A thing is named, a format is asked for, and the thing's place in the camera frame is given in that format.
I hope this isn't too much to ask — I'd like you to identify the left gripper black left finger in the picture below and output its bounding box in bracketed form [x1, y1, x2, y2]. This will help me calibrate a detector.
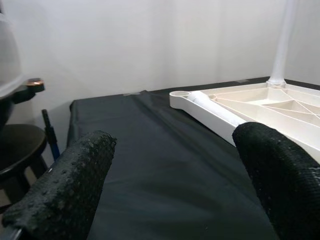
[1, 129, 118, 240]

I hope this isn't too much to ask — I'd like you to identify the white plastic children table top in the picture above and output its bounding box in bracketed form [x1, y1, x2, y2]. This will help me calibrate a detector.
[168, 82, 320, 166]

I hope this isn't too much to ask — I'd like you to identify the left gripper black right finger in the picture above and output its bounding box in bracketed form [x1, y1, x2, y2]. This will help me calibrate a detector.
[231, 121, 320, 240]

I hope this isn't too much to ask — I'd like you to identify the white plastic table leg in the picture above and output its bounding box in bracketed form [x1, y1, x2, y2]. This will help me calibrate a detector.
[191, 92, 248, 126]
[266, 0, 298, 88]

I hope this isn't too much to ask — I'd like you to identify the black wok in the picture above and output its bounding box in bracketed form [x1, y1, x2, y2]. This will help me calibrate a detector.
[0, 77, 46, 131]

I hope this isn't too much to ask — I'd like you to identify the black tablecloth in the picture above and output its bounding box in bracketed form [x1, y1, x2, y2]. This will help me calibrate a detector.
[66, 76, 320, 240]

